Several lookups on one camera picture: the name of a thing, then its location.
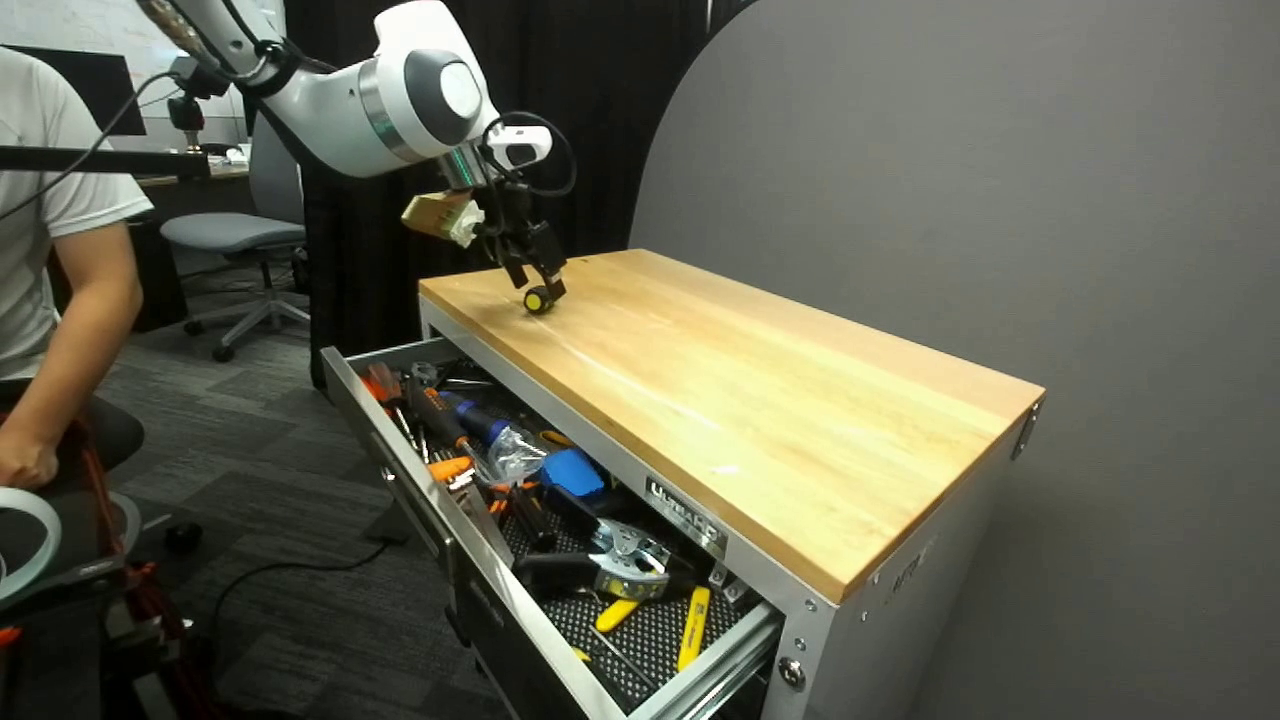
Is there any white t-shirt person torso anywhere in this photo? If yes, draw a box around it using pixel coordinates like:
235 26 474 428
0 50 149 382

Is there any small black stubby screwdriver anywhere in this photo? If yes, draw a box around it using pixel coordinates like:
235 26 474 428
519 279 567 318

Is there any steel tool drawer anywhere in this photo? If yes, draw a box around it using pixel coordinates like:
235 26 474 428
321 338 780 720

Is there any blue tool in drawer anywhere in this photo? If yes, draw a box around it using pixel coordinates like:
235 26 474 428
540 450 608 506

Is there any person's hand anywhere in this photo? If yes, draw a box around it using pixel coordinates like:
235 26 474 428
0 420 61 488

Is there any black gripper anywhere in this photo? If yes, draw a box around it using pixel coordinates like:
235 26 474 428
474 181 558 290

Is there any orange black handled screwdriver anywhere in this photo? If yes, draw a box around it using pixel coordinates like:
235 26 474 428
406 388 484 484

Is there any grey office chair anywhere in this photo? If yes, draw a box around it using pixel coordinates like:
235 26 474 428
158 117 310 361

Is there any steel tool cabinet wooden top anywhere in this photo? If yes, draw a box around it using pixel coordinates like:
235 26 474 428
419 250 1042 720

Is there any black curtain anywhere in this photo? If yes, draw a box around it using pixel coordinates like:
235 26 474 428
305 0 752 384

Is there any tan wrist mounted box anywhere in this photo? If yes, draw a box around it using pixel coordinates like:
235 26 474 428
401 194 484 250

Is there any white round hoop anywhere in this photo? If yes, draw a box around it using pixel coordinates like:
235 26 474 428
0 488 64 602

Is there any yellow handled screwdriver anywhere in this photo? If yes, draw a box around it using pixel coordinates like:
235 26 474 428
593 602 642 631

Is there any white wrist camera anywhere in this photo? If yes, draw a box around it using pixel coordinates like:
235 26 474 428
479 122 556 173

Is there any black floor cable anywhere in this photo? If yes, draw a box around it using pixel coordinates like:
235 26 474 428
197 532 397 644

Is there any person's forearm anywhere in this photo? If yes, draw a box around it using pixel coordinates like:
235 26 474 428
4 225 142 454

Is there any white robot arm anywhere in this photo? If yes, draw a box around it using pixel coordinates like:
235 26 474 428
137 0 565 290

